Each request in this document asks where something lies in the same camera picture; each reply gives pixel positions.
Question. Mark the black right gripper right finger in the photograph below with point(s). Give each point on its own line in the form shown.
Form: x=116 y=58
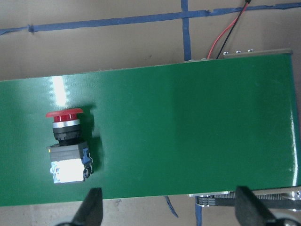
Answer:
x=250 y=211

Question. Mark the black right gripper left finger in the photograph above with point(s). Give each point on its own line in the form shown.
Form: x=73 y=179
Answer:
x=90 y=212

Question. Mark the red push button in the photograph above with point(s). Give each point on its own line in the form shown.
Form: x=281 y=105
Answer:
x=71 y=161

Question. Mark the green conveyor belt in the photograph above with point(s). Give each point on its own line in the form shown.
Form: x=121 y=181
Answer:
x=196 y=127

